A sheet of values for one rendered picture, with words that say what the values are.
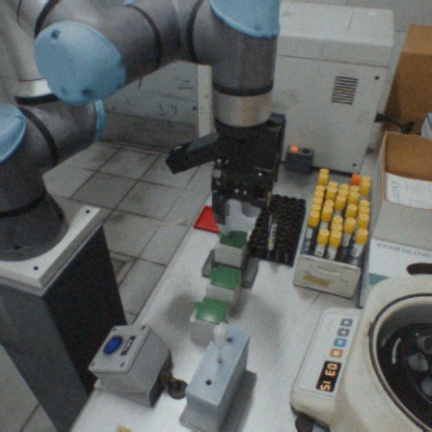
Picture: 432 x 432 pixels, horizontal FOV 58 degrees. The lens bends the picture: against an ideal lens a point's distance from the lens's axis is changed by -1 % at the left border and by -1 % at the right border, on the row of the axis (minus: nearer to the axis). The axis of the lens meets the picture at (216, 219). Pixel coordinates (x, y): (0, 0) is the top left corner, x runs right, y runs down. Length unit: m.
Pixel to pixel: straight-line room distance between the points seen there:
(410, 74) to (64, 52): 1.04
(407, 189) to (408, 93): 0.49
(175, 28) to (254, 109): 0.13
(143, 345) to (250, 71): 0.36
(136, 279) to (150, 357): 1.36
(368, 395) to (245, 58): 0.38
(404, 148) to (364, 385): 0.54
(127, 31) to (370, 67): 0.56
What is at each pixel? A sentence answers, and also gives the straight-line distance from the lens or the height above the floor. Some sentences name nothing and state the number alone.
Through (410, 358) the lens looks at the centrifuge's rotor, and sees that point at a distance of 0.54.
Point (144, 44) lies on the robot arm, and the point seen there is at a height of 1.28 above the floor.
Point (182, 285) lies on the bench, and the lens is 0.69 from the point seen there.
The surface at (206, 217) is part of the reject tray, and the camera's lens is 0.81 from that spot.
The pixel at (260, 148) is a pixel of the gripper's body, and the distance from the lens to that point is 0.52.
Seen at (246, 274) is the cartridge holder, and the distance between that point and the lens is 0.69.
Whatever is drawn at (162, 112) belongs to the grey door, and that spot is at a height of 0.30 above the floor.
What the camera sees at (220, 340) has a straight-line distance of 0.44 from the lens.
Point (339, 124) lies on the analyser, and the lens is 0.93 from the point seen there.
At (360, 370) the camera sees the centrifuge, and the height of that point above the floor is 0.99.
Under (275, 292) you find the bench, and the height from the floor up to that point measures 0.87.
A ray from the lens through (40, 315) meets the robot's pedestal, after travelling 0.80.
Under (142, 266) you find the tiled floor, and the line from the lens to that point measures 1.94.
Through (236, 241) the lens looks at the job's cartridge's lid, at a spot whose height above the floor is 0.96.
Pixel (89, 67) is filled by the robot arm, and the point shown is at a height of 1.28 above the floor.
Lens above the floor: 1.40
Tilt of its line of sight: 41 degrees down
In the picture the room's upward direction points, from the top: straight up
